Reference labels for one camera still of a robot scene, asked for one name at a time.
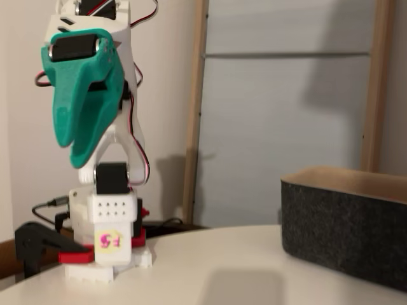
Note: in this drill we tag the teal gripper black servo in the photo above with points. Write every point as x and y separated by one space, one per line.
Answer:
83 75

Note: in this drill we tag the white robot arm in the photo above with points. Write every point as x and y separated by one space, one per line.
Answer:
124 133

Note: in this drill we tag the dark grey felt box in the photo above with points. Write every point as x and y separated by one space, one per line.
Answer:
334 228

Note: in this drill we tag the black angled power plug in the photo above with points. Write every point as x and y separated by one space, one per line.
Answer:
60 219

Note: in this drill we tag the black clamp with red pad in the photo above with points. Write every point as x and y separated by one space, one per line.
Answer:
28 238
139 239

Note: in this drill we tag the thin metal shelf rod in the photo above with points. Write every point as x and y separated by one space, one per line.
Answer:
286 54

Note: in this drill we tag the light wooden shelf frame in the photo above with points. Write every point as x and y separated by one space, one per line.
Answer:
194 95

